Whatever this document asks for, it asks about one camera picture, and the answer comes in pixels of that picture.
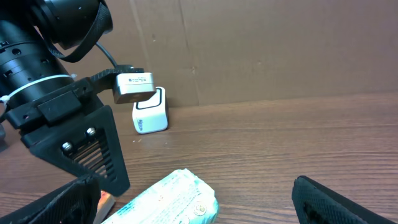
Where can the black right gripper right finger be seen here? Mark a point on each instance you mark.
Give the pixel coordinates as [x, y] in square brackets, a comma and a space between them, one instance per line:
[316, 204]

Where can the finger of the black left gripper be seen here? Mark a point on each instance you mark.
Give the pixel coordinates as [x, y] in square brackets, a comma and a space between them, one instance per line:
[86, 145]

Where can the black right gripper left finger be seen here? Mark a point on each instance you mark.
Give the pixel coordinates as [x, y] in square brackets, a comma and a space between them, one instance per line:
[75, 202]

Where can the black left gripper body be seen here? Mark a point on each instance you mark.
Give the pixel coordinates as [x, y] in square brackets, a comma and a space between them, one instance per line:
[64, 104]

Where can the teal wet wipes pack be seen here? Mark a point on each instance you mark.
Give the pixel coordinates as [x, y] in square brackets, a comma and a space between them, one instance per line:
[179, 198]

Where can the orange tissue pack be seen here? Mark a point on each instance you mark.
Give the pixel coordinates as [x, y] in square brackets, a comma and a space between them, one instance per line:
[105, 204]

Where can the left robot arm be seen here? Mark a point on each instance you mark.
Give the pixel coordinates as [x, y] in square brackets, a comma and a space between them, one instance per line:
[37, 37]

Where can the white barcode scanner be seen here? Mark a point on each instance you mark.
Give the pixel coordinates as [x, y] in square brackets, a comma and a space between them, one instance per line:
[152, 115]

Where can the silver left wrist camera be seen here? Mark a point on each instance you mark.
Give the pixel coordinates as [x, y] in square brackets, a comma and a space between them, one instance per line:
[133, 87]

